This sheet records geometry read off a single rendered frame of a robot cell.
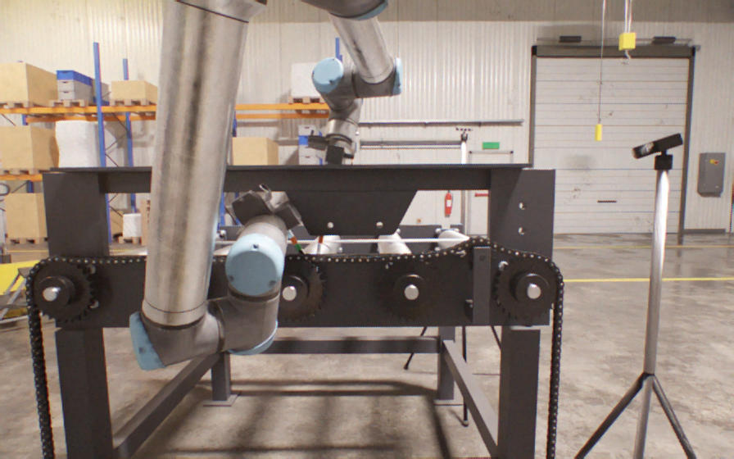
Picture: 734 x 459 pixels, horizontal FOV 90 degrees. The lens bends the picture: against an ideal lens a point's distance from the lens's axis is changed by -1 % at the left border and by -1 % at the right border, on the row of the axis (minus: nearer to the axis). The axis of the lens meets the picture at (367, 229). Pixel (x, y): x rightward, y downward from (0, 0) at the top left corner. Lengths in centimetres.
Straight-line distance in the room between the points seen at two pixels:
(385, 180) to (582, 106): 1071
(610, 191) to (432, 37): 616
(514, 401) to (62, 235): 127
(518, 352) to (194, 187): 88
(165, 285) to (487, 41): 1083
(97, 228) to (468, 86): 1002
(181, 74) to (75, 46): 1264
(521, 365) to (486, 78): 1003
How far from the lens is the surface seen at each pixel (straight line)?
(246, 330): 69
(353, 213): 99
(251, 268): 64
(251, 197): 78
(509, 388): 114
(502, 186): 103
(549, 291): 106
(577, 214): 1138
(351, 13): 55
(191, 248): 55
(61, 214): 126
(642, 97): 1247
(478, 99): 1068
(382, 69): 95
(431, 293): 97
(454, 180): 102
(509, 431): 120
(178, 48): 47
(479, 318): 99
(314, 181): 101
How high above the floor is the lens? 110
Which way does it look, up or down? 5 degrees down
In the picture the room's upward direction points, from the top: straight up
